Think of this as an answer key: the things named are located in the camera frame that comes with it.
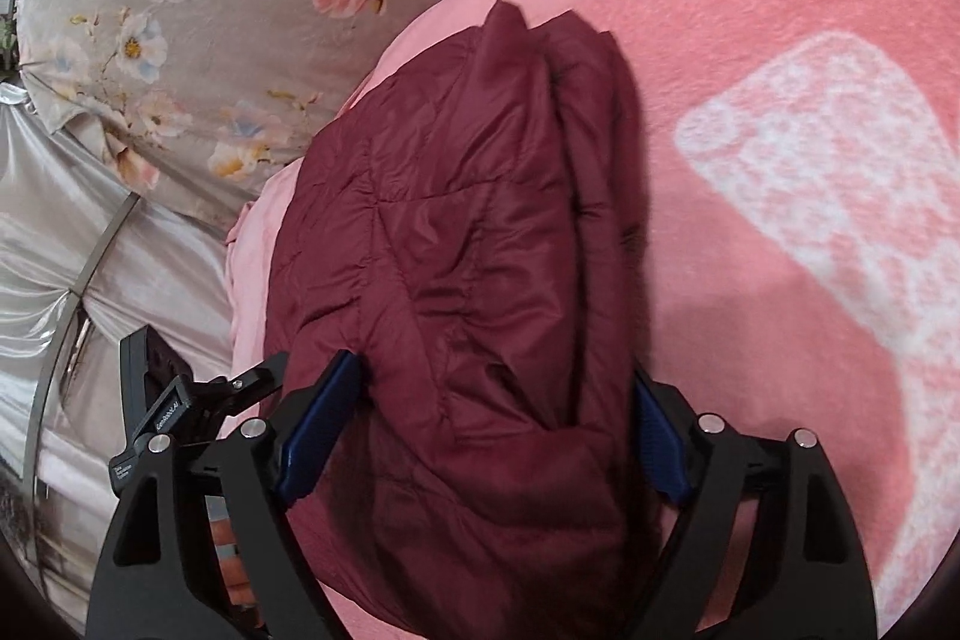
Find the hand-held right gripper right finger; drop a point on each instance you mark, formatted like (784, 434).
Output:
(660, 445)

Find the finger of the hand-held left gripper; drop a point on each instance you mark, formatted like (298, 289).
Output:
(259, 377)

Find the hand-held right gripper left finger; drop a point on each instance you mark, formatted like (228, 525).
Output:
(315, 437)

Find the maroon padded jacket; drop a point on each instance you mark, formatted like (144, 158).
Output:
(465, 310)

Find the person's left hand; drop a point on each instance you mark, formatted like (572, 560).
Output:
(225, 546)

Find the silver satin cloth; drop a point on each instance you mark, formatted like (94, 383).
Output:
(150, 280)

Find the curved metal bar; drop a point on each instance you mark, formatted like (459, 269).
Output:
(105, 242)

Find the grey floral quilt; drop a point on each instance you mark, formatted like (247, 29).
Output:
(225, 48)

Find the pink printed blanket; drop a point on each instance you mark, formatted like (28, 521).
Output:
(750, 48)

